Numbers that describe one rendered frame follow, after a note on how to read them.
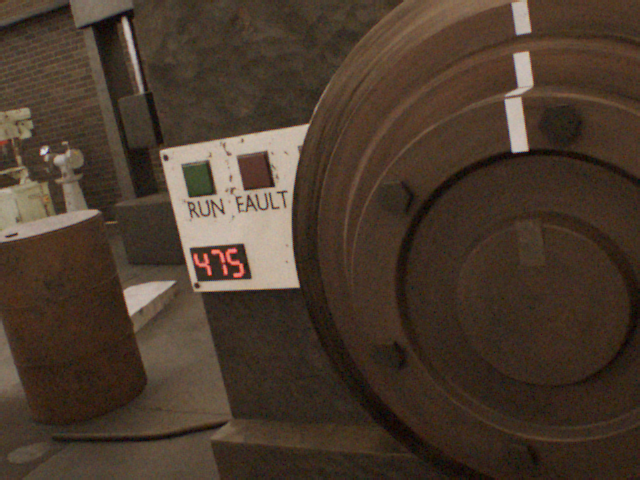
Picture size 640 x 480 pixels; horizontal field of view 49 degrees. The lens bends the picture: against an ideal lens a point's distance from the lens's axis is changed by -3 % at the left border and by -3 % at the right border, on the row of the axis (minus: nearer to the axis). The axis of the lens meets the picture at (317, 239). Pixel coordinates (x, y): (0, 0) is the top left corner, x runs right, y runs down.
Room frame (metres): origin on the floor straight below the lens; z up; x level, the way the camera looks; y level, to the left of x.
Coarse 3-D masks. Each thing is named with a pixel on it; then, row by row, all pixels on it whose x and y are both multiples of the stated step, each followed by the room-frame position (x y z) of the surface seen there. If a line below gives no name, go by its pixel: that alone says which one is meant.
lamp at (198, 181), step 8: (184, 168) 0.85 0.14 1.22; (192, 168) 0.84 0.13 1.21; (200, 168) 0.83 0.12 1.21; (208, 168) 0.83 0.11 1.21; (184, 176) 0.85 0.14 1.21; (192, 176) 0.84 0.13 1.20; (200, 176) 0.84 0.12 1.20; (208, 176) 0.83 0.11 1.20; (192, 184) 0.84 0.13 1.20; (200, 184) 0.84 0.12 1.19; (208, 184) 0.83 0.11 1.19; (192, 192) 0.84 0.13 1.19; (200, 192) 0.84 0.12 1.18; (208, 192) 0.83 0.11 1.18
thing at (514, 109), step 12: (516, 12) 0.51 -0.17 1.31; (516, 24) 0.51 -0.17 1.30; (528, 24) 0.50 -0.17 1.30; (516, 60) 0.49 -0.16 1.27; (528, 60) 0.49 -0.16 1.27; (516, 72) 0.49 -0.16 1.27; (528, 72) 0.49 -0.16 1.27; (528, 84) 0.49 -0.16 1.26; (516, 108) 0.45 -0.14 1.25; (516, 120) 0.45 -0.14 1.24; (516, 132) 0.45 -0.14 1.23; (516, 144) 0.45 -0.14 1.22
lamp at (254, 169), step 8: (240, 160) 0.81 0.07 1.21; (248, 160) 0.80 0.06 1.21; (256, 160) 0.80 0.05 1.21; (264, 160) 0.79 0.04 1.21; (240, 168) 0.81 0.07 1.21; (248, 168) 0.80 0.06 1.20; (256, 168) 0.80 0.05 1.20; (264, 168) 0.79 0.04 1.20; (248, 176) 0.80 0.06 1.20; (256, 176) 0.80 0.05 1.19; (264, 176) 0.79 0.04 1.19; (248, 184) 0.80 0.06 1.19; (256, 184) 0.80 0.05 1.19; (264, 184) 0.79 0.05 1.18
